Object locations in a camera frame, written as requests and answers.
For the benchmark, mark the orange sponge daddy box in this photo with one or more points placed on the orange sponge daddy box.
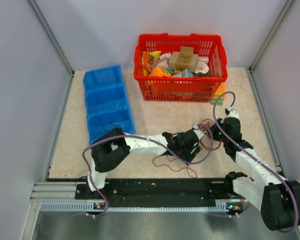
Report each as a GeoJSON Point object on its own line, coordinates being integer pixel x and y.
{"type": "Point", "coordinates": [161, 72]}

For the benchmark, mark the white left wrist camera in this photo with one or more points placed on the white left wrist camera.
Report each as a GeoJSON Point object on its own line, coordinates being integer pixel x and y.
{"type": "Point", "coordinates": [199, 133]}

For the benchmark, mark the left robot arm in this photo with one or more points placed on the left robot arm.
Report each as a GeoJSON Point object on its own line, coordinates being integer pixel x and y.
{"type": "Point", "coordinates": [111, 149]}

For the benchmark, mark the colourful sponge pack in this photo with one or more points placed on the colourful sponge pack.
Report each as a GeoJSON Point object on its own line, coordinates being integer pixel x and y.
{"type": "Point", "coordinates": [216, 99]}

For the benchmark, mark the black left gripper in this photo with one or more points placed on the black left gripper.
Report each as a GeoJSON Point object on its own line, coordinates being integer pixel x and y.
{"type": "Point", "coordinates": [188, 156]}

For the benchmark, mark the red plastic shopping basket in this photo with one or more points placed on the red plastic shopping basket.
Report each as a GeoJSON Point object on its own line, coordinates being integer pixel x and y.
{"type": "Point", "coordinates": [177, 88]}

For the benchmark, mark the blue plastic compartment bin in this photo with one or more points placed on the blue plastic compartment bin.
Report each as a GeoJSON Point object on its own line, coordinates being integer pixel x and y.
{"type": "Point", "coordinates": [106, 101]}

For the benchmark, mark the brown cardboard box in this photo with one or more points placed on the brown cardboard box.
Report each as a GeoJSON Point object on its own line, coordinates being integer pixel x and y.
{"type": "Point", "coordinates": [185, 59]}

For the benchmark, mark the grey aluminium frame rail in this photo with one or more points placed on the grey aluminium frame rail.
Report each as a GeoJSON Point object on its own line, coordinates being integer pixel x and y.
{"type": "Point", "coordinates": [279, 92]}

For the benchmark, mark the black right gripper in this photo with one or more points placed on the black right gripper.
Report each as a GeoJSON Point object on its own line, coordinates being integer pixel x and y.
{"type": "Point", "coordinates": [213, 130]}

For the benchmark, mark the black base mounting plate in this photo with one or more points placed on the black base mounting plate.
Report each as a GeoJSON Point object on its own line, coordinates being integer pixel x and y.
{"type": "Point", "coordinates": [164, 193]}

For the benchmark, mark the teal sponge package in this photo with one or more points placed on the teal sponge package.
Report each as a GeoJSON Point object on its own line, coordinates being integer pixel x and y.
{"type": "Point", "coordinates": [187, 74]}

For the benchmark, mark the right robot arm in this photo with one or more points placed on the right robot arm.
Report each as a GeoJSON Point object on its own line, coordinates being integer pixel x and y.
{"type": "Point", "coordinates": [277, 198]}

